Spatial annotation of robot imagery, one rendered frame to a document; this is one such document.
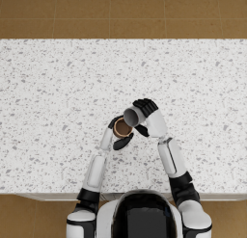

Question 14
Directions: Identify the robot body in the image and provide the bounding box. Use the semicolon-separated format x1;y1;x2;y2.
96;189;184;238

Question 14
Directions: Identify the brown cup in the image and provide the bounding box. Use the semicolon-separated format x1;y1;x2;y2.
112;117;134;140

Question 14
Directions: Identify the grey cup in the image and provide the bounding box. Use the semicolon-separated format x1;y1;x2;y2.
123;104;148;128

